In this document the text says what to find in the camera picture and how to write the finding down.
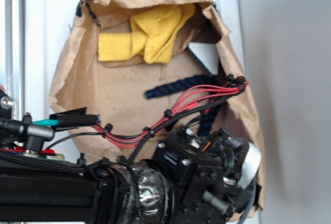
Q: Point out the shiny metal triangular block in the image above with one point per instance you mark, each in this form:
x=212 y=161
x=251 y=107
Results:
x=206 y=55

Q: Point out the brown paper bag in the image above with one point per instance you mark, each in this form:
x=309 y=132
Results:
x=231 y=107

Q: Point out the yellow microfiber cloth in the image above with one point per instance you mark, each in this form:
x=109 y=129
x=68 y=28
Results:
x=152 y=35

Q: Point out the black mounting bracket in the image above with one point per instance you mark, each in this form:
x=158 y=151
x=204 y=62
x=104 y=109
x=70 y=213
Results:
x=6 y=104

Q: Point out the white plastic tray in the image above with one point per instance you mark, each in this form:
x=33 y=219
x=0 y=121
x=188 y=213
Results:
x=49 y=40

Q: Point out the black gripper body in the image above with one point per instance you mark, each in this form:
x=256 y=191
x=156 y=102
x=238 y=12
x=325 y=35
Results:
x=210 y=183

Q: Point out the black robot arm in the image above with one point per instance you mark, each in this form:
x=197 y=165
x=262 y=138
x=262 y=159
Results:
x=38 y=185

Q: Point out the aluminium frame rail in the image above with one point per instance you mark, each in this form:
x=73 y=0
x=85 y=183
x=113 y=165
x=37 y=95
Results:
x=13 y=53

